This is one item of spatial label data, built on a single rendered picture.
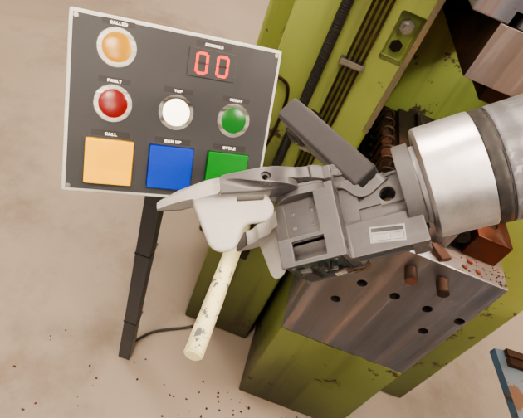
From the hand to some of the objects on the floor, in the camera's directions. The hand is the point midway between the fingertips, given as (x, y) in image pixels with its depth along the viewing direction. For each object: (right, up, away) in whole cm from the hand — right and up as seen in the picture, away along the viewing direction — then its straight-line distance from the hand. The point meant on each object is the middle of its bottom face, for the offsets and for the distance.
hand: (200, 225), depth 42 cm
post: (-42, -50, +109) cm, 127 cm away
